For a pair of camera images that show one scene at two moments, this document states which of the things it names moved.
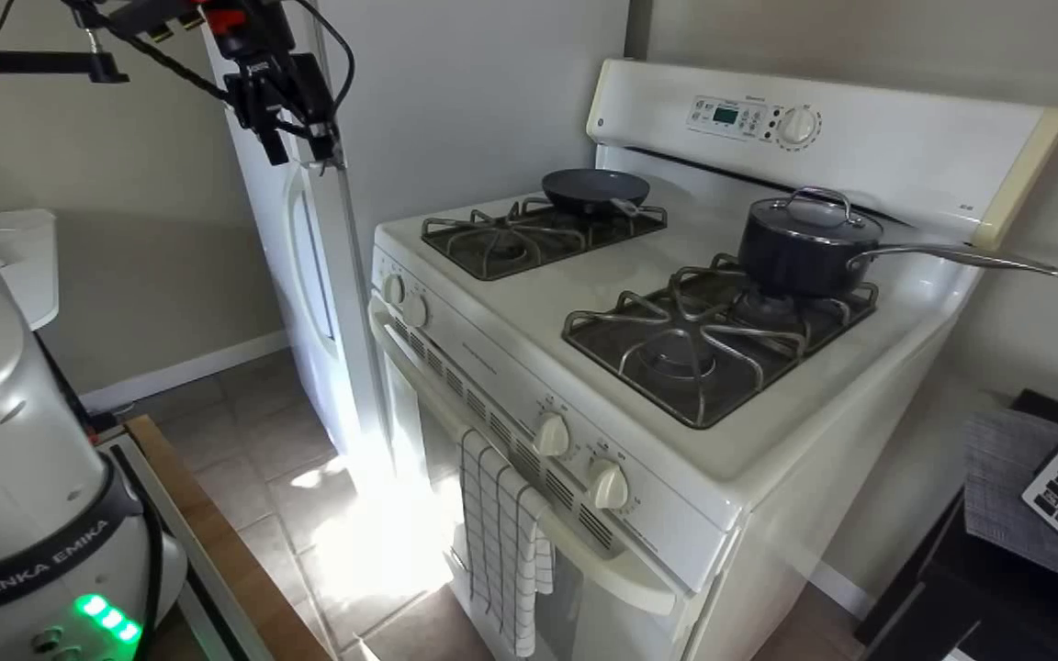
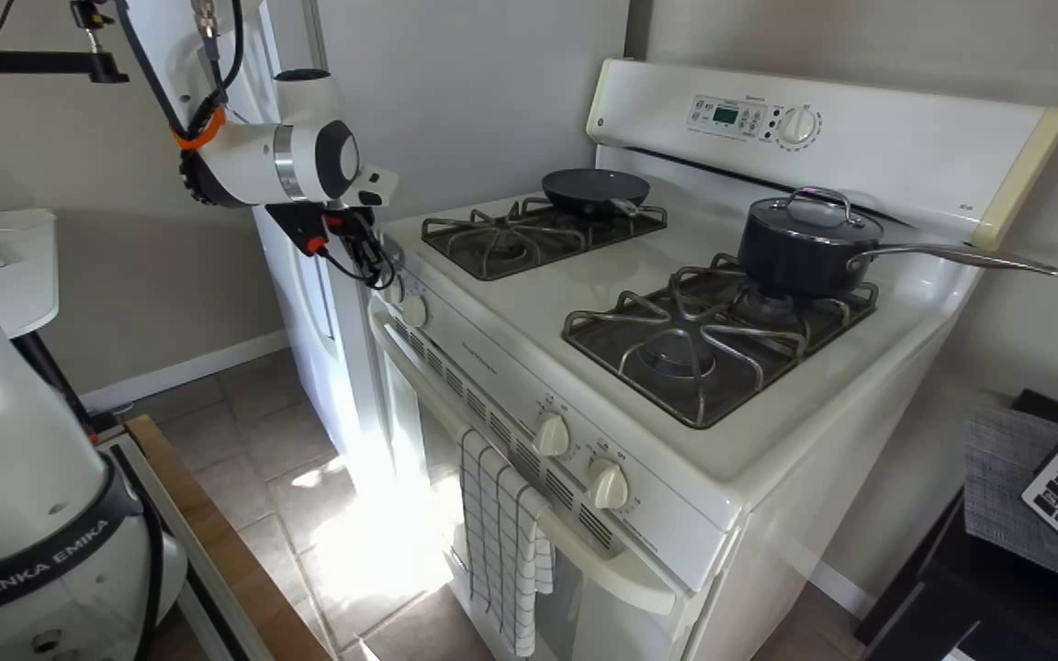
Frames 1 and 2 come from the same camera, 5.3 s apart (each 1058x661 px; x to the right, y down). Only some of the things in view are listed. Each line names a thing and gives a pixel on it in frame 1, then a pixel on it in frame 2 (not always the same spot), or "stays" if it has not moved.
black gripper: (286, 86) → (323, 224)
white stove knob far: (395, 288) stays
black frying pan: (590, 190) stays
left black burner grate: (507, 235) stays
